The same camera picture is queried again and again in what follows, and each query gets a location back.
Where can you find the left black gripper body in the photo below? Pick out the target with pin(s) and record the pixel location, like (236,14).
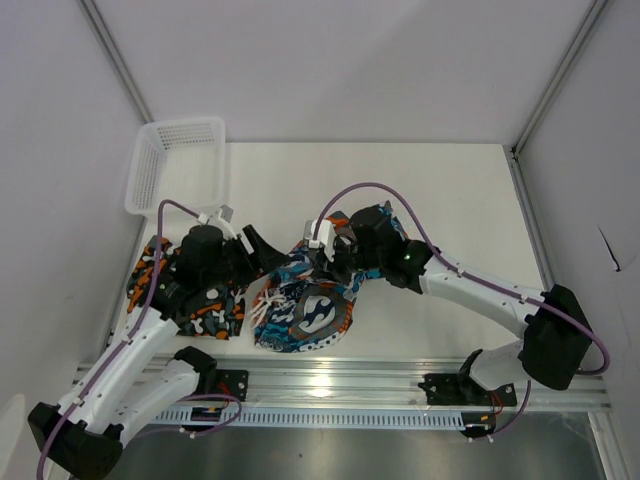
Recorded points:
(242,255)

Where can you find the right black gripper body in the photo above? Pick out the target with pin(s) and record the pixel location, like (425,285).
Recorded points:
(341,255)

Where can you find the orange black camo shorts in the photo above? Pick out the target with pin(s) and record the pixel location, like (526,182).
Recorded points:
(218,313)

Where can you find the blue orange patterned shorts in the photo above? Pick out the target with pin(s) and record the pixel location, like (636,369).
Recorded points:
(302,307)

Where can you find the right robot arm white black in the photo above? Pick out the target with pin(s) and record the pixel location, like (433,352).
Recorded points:
(551,330)

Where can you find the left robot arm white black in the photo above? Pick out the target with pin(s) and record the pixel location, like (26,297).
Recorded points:
(87,430)

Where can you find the white plastic basket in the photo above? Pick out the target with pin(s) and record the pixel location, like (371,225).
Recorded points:
(183,160)

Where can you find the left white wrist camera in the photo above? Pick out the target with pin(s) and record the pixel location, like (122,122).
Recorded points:
(220,219)

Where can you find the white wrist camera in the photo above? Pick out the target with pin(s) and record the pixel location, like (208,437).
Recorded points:
(220,219)
(319,238)

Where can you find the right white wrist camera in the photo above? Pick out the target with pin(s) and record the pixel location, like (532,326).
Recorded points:
(319,238)

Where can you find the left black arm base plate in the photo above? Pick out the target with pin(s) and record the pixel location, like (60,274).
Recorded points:
(229,382)

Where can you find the aluminium mounting rail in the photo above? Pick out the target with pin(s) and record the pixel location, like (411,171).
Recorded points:
(318,382)

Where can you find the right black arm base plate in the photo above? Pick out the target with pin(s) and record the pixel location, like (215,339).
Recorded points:
(448,389)

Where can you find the white slotted cable duct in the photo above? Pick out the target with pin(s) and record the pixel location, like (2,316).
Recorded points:
(413,419)

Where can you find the right aluminium frame post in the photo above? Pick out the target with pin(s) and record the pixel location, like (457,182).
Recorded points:
(572,53)

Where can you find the aluminium frame post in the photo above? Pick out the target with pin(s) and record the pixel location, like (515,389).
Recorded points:
(109,46)
(572,53)

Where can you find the left aluminium frame post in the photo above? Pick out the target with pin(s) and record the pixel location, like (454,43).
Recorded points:
(109,46)

